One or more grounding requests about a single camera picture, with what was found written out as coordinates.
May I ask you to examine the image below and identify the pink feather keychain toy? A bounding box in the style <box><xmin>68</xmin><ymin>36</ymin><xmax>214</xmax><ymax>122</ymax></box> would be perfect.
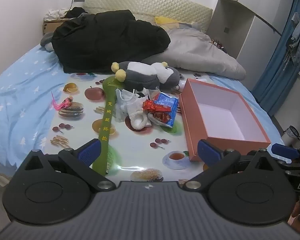
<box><xmin>51</xmin><ymin>93</ymin><xmax>73</xmax><ymax>111</ymax></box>

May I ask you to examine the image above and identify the white paper towel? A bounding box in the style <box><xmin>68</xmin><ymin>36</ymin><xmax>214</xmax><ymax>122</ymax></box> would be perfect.
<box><xmin>127</xmin><ymin>98</ymin><xmax>152</xmax><ymax>131</ymax></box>

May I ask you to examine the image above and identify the blue snack packet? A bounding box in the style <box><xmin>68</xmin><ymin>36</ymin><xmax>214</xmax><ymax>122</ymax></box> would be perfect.
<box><xmin>154</xmin><ymin>92</ymin><xmax>179</xmax><ymax>128</ymax></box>

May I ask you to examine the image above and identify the red foil candy wrapper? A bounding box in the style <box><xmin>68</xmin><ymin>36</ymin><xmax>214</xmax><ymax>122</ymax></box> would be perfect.
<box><xmin>142</xmin><ymin>100</ymin><xmax>171</xmax><ymax>113</ymax></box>

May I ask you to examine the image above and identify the dark red snack packet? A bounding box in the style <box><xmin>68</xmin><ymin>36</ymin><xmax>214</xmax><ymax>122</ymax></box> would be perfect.
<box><xmin>153</xmin><ymin>112</ymin><xmax>171</xmax><ymax>124</ymax></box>

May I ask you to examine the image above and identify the white trash bin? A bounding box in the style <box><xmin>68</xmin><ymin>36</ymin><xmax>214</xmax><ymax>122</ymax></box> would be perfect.
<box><xmin>281</xmin><ymin>126</ymin><xmax>300</xmax><ymax>146</ymax></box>

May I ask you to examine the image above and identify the green fabric massage stick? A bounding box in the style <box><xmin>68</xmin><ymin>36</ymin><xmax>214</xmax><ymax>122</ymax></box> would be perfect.
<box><xmin>93</xmin><ymin>76</ymin><xmax>121</xmax><ymax>176</ymax></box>

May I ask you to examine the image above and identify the pink cardboard box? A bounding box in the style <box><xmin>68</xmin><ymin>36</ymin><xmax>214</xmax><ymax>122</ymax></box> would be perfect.
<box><xmin>179</xmin><ymin>79</ymin><xmax>270</xmax><ymax>161</ymax></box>

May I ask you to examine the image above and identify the white plastic bag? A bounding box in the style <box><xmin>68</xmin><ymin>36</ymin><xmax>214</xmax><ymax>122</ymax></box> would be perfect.
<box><xmin>115</xmin><ymin>88</ymin><xmax>148</xmax><ymax>122</ymax></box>

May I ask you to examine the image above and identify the blue curtain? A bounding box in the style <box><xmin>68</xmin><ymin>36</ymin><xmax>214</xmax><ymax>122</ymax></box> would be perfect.
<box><xmin>251</xmin><ymin>0</ymin><xmax>300</xmax><ymax>116</ymax></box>

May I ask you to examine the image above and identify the light blue bedsheet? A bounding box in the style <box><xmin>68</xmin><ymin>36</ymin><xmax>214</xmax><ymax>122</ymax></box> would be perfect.
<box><xmin>0</xmin><ymin>42</ymin><xmax>283</xmax><ymax>170</ymax></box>

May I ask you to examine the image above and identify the grey penguin plush toy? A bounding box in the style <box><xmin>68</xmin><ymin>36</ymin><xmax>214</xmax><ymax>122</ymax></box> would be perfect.
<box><xmin>111</xmin><ymin>61</ymin><xmax>180</xmax><ymax>92</ymax></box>

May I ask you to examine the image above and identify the grey quilt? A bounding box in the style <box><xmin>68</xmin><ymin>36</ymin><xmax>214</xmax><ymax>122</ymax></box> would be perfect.
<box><xmin>143</xmin><ymin>29</ymin><xmax>246</xmax><ymax>80</ymax></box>

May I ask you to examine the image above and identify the black jacket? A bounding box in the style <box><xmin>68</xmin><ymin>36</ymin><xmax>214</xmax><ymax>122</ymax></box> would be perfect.
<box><xmin>51</xmin><ymin>10</ymin><xmax>171</xmax><ymax>74</ymax></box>

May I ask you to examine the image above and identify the cardboard box by bed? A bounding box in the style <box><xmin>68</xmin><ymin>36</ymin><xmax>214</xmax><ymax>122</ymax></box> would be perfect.
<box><xmin>43</xmin><ymin>18</ymin><xmax>69</xmax><ymax>35</ymax></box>

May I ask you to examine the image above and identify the grey wardrobe cabinet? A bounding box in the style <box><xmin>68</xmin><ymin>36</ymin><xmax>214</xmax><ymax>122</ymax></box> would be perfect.
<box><xmin>207</xmin><ymin>0</ymin><xmax>293</xmax><ymax>90</ymax></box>

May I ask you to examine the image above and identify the white clothes pile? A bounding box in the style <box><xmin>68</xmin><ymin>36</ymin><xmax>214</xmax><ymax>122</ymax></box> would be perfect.
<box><xmin>43</xmin><ymin>9</ymin><xmax>69</xmax><ymax>22</ymax></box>

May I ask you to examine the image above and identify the yellow pillow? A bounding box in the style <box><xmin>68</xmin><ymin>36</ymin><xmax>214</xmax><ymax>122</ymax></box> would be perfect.
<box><xmin>154</xmin><ymin>16</ymin><xmax>180</xmax><ymax>30</ymax></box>

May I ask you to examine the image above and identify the cream padded headboard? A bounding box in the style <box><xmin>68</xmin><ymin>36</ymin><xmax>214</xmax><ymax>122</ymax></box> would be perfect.
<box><xmin>83</xmin><ymin>0</ymin><xmax>213</xmax><ymax>33</ymax></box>

